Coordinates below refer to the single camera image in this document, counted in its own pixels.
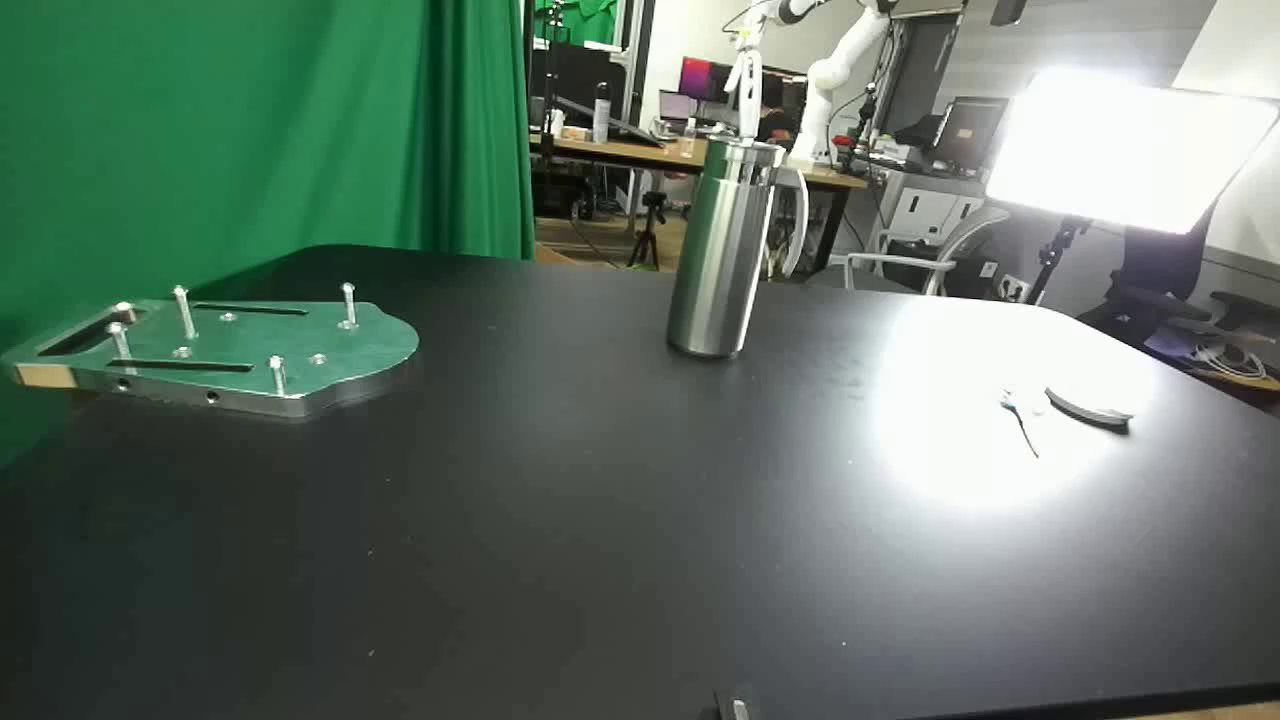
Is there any small wooden block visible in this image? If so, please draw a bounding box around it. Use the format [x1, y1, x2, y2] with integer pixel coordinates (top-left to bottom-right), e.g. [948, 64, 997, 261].
[11, 362, 81, 397]

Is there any wooden desk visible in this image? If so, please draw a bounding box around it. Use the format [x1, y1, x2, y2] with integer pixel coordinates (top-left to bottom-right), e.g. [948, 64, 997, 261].
[532, 125, 871, 276]

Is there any black monitor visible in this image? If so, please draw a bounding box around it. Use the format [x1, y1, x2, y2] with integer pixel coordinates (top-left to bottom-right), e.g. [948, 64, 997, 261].
[532, 41, 622, 134]

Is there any black office chair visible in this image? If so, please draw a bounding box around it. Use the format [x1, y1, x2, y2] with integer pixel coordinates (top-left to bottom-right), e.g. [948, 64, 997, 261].
[1075, 225, 1215, 339]

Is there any stainless steel thermos flask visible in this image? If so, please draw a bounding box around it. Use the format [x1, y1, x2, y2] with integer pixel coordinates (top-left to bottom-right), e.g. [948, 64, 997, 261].
[665, 134, 813, 364]

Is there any black light stand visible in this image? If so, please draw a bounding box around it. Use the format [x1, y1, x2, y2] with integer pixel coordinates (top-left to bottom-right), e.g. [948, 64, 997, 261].
[1029, 215, 1088, 308]

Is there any white round lid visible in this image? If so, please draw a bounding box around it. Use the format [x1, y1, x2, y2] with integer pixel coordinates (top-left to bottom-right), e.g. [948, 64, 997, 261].
[1042, 379, 1135, 434]

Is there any white drawer cabinet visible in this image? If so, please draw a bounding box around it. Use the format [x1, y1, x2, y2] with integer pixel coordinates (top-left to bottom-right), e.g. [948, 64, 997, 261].
[877, 178, 994, 261]

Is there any monitor with pink screen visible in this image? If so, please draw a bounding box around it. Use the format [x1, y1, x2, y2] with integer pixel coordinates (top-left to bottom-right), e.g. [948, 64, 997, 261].
[678, 54, 731, 101]

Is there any bright softbox light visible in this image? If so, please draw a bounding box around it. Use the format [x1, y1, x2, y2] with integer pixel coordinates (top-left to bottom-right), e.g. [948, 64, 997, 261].
[979, 62, 1280, 241]

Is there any white bottle brush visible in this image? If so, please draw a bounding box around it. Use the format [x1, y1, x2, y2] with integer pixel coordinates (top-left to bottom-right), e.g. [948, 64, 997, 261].
[725, 0, 775, 141]

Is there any small black tripod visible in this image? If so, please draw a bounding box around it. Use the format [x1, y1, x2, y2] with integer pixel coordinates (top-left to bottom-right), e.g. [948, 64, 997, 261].
[624, 190, 671, 274]

